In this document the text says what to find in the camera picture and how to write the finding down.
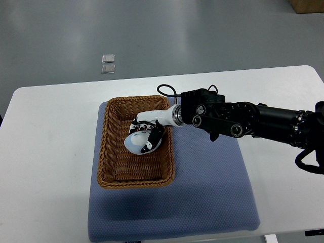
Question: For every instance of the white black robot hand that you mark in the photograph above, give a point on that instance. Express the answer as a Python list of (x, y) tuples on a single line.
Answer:
[(154, 117)]

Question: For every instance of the blue white plush toy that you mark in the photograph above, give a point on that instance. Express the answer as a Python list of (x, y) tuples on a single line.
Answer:
[(136, 141)]

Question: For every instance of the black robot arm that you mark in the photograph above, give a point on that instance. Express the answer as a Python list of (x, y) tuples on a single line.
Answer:
[(207, 110)]

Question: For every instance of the brown wicker basket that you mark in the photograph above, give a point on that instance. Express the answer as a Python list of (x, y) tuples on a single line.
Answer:
[(120, 169)]

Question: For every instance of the upper metal floor plate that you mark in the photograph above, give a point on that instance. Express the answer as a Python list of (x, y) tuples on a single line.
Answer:
[(108, 58)]

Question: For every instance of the blue quilted mat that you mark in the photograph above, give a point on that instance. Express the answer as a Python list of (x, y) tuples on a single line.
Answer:
[(211, 193)]

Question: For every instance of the brown cardboard box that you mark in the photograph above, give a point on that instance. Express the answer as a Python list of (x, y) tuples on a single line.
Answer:
[(307, 6)]

